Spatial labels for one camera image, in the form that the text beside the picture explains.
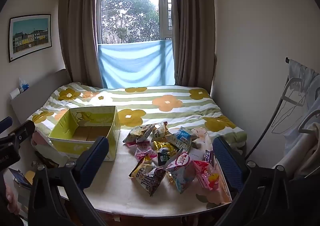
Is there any pale hanging garment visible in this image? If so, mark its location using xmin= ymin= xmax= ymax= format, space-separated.
xmin=287 ymin=60 xmax=320 ymax=167

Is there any framed wall picture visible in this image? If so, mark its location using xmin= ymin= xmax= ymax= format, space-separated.
xmin=9 ymin=14 xmax=52 ymax=63

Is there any striped floral blanket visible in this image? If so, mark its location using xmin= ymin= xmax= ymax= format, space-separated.
xmin=26 ymin=82 xmax=248 ymax=147

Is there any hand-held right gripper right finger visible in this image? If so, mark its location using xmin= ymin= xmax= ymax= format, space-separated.
xmin=212 ymin=136 xmax=296 ymax=226

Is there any light blue cloth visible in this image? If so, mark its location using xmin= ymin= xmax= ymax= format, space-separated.
xmin=98 ymin=40 xmax=175 ymax=89

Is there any yellow-green cardboard box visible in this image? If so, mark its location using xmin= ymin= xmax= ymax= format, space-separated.
xmin=48 ymin=106 xmax=121 ymax=162

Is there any white clothes hanger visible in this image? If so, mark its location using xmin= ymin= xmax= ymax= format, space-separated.
xmin=297 ymin=109 xmax=320 ymax=135
xmin=271 ymin=77 xmax=311 ymax=134

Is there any person's left hand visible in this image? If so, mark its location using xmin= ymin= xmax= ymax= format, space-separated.
xmin=5 ymin=183 xmax=21 ymax=216

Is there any pile of snack packets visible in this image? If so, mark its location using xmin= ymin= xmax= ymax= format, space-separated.
xmin=122 ymin=122 xmax=220 ymax=196

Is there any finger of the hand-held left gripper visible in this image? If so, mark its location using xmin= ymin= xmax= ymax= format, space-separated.
xmin=0 ymin=116 xmax=13 ymax=135
xmin=0 ymin=120 xmax=36 ymax=152

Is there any purple snack packet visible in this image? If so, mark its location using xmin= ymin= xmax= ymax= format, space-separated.
xmin=204 ymin=150 xmax=215 ymax=167

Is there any window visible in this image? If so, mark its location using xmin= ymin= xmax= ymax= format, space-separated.
xmin=96 ymin=0 xmax=173 ymax=44

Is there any grey bed headboard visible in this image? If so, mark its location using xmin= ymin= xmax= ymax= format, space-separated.
xmin=10 ymin=68 xmax=73 ymax=124

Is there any floral tablecloth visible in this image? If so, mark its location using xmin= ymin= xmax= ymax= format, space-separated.
xmin=82 ymin=126 xmax=233 ymax=216

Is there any tissue box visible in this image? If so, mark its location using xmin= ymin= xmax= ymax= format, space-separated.
xmin=18 ymin=77 xmax=30 ymax=93

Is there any small blue box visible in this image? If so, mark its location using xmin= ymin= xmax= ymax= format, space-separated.
xmin=9 ymin=167 xmax=32 ymax=187

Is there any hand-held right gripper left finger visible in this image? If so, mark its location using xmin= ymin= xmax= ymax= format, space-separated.
xmin=27 ymin=136 xmax=110 ymax=226

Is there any black clothes rack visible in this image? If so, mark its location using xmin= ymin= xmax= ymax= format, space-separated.
xmin=245 ymin=57 xmax=320 ymax=162

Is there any brown curtain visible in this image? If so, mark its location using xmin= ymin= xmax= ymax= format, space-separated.
xmin=169 ymin=0 xmax=217 ymax=89
xmin=58 ymin=0 xmax=104 ymax=89

